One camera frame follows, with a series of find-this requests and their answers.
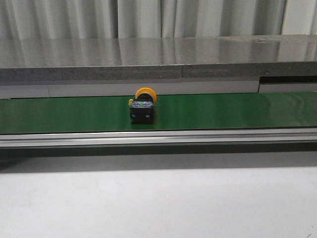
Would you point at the aluminium front conveyor rail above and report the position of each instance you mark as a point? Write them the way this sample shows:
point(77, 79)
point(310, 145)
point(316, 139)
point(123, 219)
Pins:
point(167, 137)

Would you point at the green conveyor belt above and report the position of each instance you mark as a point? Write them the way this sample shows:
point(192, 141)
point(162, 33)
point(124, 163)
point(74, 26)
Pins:
point(172, 112)

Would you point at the yellow push button switch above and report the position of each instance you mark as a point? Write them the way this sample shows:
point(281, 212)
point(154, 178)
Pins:
point(142, 109)

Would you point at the white pleated curtain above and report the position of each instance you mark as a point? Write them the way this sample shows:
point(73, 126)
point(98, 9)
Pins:
point(88, 19)

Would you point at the grey rear conveyor rail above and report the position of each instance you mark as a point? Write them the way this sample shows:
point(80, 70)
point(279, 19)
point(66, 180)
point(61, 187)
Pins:
point(128, 87)

